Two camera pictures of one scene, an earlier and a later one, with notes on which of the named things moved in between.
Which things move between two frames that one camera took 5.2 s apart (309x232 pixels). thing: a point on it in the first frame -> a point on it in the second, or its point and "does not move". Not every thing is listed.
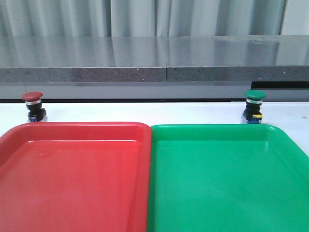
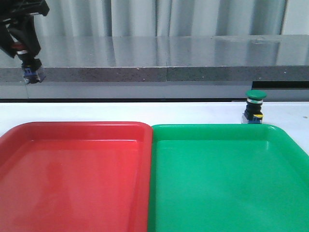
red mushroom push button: [36, 113] -> [32, 72]
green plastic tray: [226, 178] does not move
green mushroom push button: [253, 112] does not move
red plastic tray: [75, 177] does not move
